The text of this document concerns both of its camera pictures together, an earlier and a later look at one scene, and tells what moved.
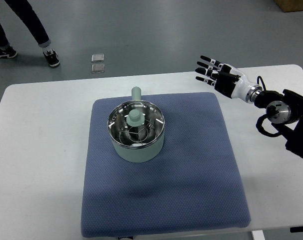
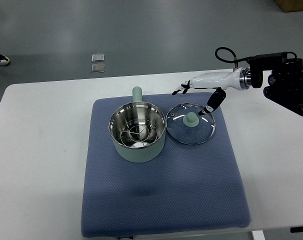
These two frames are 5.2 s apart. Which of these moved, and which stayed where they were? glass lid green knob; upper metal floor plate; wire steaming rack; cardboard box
Moved: glass lid green knob
Stayed: upper metal floor plate; wire steaming rack; cardboard box
